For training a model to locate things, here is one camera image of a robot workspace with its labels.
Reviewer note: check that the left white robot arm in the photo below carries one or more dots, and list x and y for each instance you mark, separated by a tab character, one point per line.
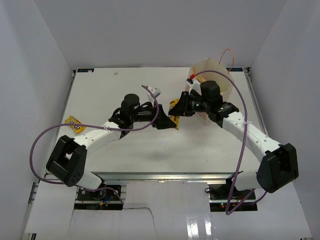
68	158

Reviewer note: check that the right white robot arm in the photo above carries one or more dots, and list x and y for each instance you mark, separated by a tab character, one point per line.
278	162

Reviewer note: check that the bear print paper bag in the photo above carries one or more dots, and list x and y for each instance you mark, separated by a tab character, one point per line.
214	65

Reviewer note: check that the yellow m&m packet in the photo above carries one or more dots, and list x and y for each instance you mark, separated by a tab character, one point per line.
75	124
173	115

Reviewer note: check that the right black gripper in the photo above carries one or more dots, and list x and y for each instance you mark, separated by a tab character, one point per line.
182	108

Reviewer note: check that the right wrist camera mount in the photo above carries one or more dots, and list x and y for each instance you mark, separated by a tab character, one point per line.
192	84

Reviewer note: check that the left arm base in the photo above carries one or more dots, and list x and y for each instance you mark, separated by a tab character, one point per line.
104	200

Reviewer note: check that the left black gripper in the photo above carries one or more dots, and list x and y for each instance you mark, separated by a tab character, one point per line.
162	122

